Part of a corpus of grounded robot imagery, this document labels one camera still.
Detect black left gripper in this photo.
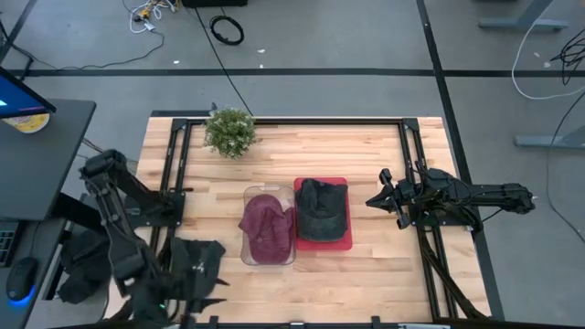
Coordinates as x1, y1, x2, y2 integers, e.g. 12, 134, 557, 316
175, 269, 230, 322

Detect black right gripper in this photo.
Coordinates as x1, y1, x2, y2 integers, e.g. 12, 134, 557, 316
365, 167, 429, 231

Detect maroon corduroy cap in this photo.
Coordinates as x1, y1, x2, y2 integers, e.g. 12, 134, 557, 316
238, 193, 296, 265

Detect black fabric with white logo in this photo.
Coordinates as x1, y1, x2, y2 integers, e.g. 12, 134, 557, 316
169, 236, 228, 296

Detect dark grey cap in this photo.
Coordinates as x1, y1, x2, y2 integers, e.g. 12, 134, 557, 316
294, 177, 349, 243

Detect red plastic tray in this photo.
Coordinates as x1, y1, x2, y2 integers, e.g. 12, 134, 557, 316
292, 176, 354, 252

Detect clear plastic bin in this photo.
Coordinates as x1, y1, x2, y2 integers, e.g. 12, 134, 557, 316
240, 184, 298, 267

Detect green potted plant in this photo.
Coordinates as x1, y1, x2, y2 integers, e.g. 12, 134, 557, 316
203, 106, 262, 161

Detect grey desk foot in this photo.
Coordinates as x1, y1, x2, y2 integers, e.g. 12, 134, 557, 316
515, 124, 585, 150
477, 0, 569, 33

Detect black computer mouse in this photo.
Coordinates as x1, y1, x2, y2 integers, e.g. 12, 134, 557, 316
5, 256, 39, 302

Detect black keyboard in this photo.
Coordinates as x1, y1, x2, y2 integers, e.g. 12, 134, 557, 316
0, 220, 20, 269

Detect black desk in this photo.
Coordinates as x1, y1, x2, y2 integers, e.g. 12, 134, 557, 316
0, 98, 98, 223

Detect yellow round bowl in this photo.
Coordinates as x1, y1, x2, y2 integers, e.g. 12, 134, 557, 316
2, 112, 51, 135

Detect black computer monitor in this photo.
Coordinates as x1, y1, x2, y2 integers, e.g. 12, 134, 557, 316
0, 67, 58, 121

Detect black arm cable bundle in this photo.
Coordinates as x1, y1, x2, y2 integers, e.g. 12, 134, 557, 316
418, 222, 488, 321

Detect black aluminium table frame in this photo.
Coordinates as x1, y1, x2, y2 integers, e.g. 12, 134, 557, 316
149, 109, 493, 329

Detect thin black floor cable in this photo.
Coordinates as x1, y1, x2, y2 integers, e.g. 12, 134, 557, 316
544, 90, 585, 244

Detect long white cable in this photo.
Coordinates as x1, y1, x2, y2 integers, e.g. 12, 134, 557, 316
510, 18, 585, 101

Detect long black floor cable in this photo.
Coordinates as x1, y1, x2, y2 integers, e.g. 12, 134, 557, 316
194, 5, 254, 116

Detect tangled black cables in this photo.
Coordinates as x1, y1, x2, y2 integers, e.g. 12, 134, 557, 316
549, 27, 585, 87

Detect coiled black cable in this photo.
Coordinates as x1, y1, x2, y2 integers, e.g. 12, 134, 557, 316
208, 15, 246, 47

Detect white cable bundle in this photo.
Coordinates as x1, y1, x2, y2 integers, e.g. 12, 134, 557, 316
121, 0, 178, 35

